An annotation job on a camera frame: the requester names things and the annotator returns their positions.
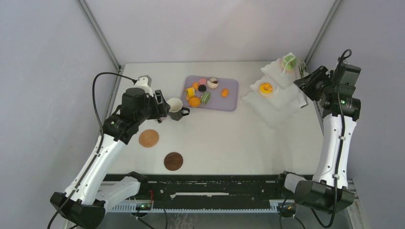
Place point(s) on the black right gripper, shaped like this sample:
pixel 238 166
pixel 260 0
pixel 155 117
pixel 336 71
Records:
pixel 306 83

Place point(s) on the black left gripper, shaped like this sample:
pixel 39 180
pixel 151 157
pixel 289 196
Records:
pixel 161 109

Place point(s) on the black mug white inside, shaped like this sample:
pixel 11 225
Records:
pixel 177 111

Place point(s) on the steel white serving tongs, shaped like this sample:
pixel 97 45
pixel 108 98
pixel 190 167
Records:
pixel 303 73

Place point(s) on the white three tier stand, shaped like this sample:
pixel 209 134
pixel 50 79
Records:
pixel 283 102

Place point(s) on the yellow frosted donut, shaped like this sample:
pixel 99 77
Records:
pixel 265 89

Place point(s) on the orange bear cookie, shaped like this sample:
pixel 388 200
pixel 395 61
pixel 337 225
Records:
pixel 225 92

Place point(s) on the purple mug black handle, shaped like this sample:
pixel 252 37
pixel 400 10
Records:
pixel 163 118

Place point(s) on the green striped cake slice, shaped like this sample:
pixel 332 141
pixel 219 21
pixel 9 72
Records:
pixel 205 97

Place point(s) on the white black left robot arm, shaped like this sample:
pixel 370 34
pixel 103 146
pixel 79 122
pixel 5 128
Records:
pixel 82 203

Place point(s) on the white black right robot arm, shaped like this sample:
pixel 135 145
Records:
pixel 328 190

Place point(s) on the orange egg tart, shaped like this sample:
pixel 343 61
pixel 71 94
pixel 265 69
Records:
pixel 194 102

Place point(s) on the woven rattan coaster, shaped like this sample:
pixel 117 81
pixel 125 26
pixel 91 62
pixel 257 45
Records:
pixel 149 138

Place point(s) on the yellow cheese cake wedge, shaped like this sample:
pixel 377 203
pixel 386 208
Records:
pixel 190 92

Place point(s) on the orange star cookie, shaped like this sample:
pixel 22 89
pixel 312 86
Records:
pixel 195 86

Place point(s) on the black sandwich cookie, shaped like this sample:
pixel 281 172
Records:
pixel 202 88

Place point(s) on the pink macaron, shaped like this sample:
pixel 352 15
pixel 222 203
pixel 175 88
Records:
pixel 202 81

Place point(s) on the dark wooden round coaster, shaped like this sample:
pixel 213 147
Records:
pixel 173 161

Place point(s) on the white chocolate drizzled donut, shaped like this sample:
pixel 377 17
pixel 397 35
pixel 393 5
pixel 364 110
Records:
pixel 212 82

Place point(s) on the lavender serving tray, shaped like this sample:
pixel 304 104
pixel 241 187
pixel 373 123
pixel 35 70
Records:
pixel 216 102

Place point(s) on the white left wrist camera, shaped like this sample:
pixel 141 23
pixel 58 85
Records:
pixel 144 83

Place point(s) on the aluminium frame post right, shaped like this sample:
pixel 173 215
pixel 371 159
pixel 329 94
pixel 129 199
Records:
pixel 332 13

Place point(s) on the aluminium frame post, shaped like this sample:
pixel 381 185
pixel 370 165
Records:
pixel 92 21
pixel 332 13

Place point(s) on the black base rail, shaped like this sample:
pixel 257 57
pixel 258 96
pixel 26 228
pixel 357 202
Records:
pixel 206 194

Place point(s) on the aluminium frame post left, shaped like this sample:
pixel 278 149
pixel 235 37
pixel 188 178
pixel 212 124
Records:
pixel 92 21

